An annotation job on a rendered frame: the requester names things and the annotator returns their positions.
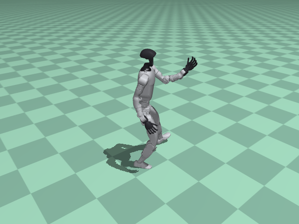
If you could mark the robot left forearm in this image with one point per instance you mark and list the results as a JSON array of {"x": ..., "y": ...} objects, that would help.
[{"x": 177, "y": 76}]

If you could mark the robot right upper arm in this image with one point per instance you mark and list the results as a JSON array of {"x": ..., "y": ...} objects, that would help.
[{"x": 142, "y": 82}]

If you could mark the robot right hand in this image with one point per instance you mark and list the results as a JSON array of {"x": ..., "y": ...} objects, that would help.
[{"x": 149, "y": 125}]

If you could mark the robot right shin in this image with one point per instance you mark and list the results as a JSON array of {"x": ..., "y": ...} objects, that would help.
[{"x": 147, "y": 151}]

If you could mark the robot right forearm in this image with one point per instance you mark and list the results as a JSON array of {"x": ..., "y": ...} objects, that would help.
[{"x": 138, "y": 108}]

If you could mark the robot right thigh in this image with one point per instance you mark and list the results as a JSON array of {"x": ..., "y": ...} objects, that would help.
[{"x": 153, "y": 138}]

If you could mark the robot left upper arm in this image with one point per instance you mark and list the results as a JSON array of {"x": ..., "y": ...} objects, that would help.
[{"x": 158, "y": 75}]

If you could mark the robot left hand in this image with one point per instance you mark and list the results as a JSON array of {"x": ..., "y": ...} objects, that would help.
[{"x": 190, "y": 65}]

